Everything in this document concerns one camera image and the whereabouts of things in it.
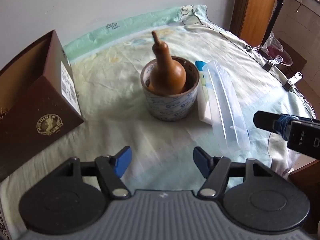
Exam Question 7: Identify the brown wooden furniture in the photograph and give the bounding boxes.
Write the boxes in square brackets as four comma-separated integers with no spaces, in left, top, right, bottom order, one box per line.
[287,159,320,205]

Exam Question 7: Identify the black pole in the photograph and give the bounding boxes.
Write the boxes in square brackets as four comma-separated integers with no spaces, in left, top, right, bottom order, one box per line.
[261,0,288,47]

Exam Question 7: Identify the white bottle with blue cap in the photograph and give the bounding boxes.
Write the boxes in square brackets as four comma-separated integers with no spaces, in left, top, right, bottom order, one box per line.
[195,60,213,124]

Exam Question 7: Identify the brown cardboard box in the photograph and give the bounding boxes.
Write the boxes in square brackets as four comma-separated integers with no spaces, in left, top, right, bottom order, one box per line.
[0,29,85,182]

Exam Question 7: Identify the clear plastic box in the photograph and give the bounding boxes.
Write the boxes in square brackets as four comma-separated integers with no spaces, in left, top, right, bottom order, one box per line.
[202,60,251,153]

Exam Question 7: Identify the metal sheet clip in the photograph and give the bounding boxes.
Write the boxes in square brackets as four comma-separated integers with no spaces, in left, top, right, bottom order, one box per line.
[244,44,263,53]
[262,56,283,71]
[282,72,303,92]

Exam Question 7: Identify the pale printed bedsheet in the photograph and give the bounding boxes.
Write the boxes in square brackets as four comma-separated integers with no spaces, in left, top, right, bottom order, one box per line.
[0,4,317,230]

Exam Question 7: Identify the brown dried gourd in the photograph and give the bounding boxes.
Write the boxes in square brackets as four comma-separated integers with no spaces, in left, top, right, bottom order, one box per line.
[147,30,187,94]

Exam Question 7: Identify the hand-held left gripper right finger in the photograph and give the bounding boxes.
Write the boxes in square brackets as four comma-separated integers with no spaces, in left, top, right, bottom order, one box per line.
[193,147,275,198]

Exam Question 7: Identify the printed packing tape roll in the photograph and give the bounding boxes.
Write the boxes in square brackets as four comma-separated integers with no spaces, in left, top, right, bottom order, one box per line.
[140,57,200,122]

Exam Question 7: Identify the wooden door frame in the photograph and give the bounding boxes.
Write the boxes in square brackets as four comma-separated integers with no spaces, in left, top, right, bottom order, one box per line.
[229,0,279,47]

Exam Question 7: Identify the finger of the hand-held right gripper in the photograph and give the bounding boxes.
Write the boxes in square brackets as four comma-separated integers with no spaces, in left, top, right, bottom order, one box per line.
[253,110,293,140]

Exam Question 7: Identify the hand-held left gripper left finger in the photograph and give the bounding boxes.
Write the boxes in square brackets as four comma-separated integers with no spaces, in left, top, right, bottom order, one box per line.
[50,146,132,198]

